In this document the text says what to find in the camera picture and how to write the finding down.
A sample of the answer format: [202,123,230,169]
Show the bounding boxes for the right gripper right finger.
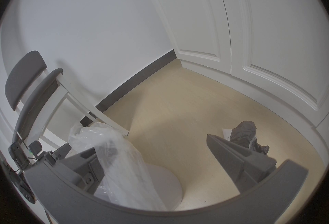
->
[207,134,277,194]

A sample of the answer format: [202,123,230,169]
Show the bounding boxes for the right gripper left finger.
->
[58,146,105,194]

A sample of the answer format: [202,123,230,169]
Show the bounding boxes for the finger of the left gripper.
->
[52,142,70,161]

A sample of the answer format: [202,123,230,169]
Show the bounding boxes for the black plastic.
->
[229,121,270,155]

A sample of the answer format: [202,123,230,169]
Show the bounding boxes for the clear plastic bag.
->
[68,121,167,212]

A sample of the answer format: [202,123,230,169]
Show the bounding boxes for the white trash bin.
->
[94,162,183,212]

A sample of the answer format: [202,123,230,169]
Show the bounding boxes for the white chair grey cushions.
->
[5,50,130,151]

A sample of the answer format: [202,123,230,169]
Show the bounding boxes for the white wardrobe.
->
[129,0,329,131]

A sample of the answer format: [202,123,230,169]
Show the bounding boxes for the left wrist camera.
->
[28,141,43,155]

